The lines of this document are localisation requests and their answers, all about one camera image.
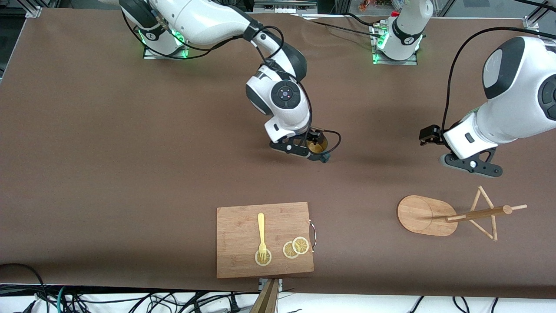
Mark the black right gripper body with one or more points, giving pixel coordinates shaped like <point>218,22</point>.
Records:
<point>314,137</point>

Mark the teal cup yellow inside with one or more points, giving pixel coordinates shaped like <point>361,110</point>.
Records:
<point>316,148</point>

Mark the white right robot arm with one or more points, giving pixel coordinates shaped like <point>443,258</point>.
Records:
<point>195,17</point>

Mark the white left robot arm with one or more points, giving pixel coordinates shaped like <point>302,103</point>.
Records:
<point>512,100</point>

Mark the wooden cup rack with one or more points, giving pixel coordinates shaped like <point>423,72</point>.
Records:
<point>421,215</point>

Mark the lemon slice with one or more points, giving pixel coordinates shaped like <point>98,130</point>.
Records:
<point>266,260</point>
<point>288,251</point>
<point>300,245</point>

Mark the yellow plastic fork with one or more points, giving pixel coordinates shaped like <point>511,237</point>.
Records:
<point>261,230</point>

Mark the wooden cutting board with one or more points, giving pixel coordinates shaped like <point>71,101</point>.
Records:
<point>239,239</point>

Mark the wooden beam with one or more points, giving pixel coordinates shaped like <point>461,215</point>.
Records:
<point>267,300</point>

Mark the brown table cover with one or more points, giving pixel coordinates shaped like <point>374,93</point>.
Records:
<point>130,130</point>

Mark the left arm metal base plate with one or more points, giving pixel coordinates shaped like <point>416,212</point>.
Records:
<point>412,61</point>

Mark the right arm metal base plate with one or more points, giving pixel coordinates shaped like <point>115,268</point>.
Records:
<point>165,55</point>

